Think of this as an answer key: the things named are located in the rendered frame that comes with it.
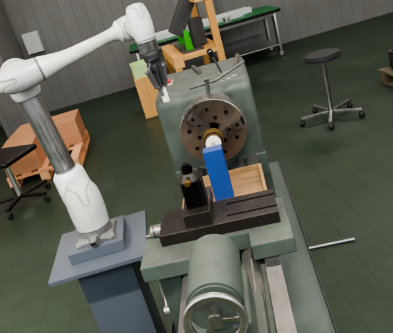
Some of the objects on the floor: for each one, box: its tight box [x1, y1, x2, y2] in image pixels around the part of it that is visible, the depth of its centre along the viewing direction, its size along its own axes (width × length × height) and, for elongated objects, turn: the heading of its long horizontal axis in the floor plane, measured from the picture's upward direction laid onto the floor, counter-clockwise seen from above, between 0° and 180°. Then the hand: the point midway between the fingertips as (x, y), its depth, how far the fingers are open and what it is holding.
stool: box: [299, 48, 365, 130], centre depth 497 cm, size 62×65×69 cm
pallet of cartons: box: [2, 109, 90, 188], centre depth 619 cm, size 126×89×46 cm
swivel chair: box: [0, 103, 52, 220], centre depth 497 cm, size 70×70×110 cm
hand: (164, 94), depth 225 cm, fingers closed
